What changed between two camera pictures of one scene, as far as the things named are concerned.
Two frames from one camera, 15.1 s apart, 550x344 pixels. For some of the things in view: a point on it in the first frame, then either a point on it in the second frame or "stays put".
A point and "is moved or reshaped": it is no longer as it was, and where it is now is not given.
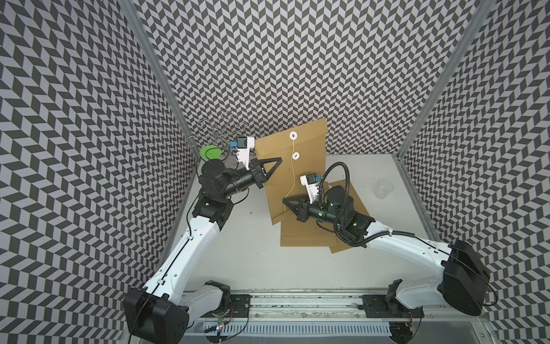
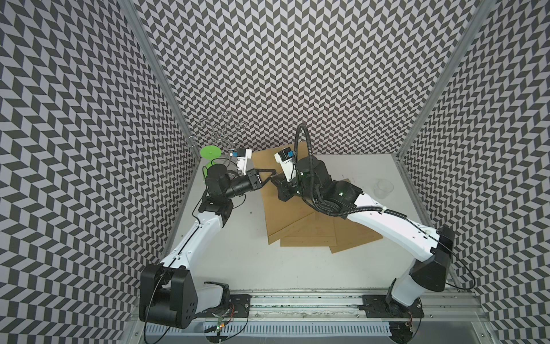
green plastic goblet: x=211 y=152 stays put
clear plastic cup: x=384 y=188 stays put
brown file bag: x=303 y=149 is moved or reshaped
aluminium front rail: x=322 y=307 stays put
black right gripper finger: x=296 y=203 -> x=285 y=188
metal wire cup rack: x=208 y=133 stays put
